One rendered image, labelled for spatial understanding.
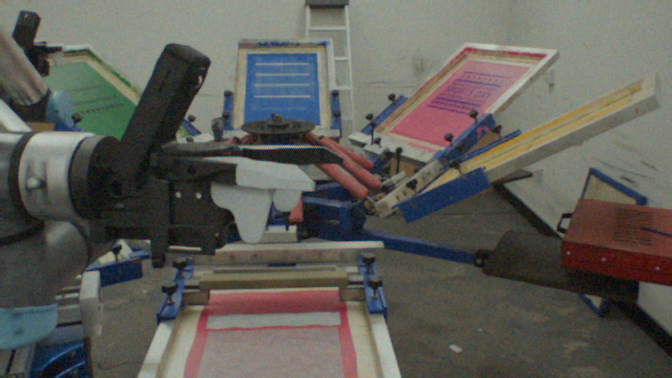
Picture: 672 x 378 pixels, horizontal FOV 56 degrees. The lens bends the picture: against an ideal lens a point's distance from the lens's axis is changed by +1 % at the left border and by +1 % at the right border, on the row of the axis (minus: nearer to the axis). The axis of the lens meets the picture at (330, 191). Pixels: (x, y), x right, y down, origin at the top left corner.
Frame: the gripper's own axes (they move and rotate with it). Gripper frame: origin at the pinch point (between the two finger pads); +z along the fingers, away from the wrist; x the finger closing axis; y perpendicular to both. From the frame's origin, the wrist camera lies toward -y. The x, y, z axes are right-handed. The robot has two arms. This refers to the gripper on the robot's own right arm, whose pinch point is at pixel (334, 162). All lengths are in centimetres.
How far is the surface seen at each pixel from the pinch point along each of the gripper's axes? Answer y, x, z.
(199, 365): 61, -86, -43
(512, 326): 128, -300, 64
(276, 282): 48, -111, -30
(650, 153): 28, -313, 132
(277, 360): 60, -91, -25
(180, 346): 60, -93, -51
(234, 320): 58, -107, -41
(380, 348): 56, -93, 0
